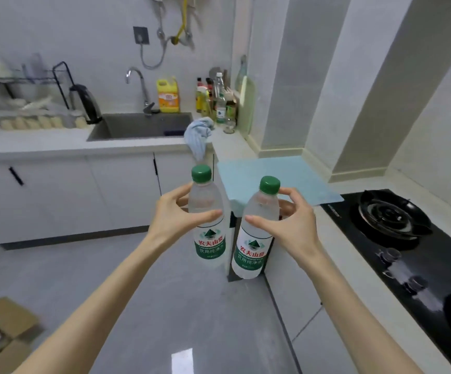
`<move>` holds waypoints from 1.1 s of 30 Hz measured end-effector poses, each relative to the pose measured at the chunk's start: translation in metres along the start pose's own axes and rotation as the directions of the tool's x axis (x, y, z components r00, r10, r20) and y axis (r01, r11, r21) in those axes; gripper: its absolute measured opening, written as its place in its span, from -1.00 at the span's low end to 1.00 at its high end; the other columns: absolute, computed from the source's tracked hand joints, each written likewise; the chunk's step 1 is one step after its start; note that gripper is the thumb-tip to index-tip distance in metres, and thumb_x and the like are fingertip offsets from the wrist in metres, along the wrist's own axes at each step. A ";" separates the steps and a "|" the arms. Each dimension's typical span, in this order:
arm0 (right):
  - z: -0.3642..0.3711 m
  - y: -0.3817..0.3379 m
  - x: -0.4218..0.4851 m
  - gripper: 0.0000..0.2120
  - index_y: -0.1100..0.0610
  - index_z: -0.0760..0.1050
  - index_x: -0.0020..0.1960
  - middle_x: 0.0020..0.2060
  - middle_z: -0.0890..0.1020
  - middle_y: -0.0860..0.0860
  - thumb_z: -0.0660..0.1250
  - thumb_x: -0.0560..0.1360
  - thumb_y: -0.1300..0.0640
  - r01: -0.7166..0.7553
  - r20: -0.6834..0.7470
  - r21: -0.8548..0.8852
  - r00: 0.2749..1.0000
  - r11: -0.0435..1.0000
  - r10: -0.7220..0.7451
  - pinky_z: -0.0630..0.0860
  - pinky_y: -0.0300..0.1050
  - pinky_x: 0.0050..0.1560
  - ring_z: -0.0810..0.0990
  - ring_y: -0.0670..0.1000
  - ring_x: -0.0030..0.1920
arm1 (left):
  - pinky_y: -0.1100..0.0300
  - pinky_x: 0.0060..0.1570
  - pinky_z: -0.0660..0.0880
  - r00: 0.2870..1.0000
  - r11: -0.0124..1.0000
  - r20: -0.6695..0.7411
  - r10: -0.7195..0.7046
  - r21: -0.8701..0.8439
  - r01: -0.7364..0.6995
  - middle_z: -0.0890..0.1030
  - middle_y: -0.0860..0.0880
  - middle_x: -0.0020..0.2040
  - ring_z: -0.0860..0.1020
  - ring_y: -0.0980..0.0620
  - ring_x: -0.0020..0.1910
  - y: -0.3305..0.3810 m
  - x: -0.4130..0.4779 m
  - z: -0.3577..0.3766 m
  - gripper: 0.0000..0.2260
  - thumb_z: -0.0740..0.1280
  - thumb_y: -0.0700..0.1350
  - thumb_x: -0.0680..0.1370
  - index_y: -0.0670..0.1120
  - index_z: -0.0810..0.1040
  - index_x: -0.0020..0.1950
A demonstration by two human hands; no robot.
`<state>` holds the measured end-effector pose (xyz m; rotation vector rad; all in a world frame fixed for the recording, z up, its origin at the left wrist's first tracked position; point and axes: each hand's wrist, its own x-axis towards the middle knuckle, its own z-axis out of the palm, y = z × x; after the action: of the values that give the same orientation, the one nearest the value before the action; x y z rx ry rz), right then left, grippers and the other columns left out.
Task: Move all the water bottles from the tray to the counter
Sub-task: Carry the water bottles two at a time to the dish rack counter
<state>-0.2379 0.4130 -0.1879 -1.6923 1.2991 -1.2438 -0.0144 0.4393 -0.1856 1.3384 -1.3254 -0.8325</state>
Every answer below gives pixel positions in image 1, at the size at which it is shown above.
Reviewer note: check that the dark wall socket with plug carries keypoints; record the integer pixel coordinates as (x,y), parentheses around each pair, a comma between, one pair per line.
(141,35)

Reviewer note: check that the light blue mat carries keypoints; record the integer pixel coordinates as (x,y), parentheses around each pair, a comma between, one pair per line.
(287,179)

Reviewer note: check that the metal pipe valve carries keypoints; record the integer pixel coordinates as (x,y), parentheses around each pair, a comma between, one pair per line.
(161,33)

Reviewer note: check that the black glass gas stove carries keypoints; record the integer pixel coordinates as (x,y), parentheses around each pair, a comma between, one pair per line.
(443,260)

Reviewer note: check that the silver stove knob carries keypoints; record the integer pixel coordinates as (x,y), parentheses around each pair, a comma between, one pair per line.
(418,285)
(389,255)

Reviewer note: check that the cardboard box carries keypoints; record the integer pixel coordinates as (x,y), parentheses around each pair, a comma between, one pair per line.
(7,315)

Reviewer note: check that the cluster of condiment bottles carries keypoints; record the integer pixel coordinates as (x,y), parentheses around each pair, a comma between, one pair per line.
(220,105)

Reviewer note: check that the light blue cloth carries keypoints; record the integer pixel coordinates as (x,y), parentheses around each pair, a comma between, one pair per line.
(198,136)

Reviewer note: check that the person's right hand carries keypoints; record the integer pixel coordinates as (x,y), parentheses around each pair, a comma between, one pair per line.
(297,229)

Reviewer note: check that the row of clear grain jars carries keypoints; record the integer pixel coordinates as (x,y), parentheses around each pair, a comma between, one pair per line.
(34,122)

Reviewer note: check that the clear green-capped water bottle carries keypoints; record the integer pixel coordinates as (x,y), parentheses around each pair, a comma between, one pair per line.
(250,253)
(209,245)

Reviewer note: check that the chrome faucet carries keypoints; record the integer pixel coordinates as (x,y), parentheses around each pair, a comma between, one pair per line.
(143,89)

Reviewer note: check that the green cutting board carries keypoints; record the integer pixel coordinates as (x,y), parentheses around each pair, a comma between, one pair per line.
(246,109)

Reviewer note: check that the person's left forearm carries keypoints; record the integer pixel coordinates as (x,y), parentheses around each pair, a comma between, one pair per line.
(93,315)

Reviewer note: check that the yellow detergent jug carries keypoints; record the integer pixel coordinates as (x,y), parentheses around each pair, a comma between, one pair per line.
(169,97)

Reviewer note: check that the blue sink drain basket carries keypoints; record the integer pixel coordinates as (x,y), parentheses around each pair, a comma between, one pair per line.
(174,133)

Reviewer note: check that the person's left hand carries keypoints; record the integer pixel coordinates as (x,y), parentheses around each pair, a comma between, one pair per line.
(167,222)

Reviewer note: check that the dark grey sink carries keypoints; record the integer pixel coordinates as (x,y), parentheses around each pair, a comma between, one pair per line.
(143,126)

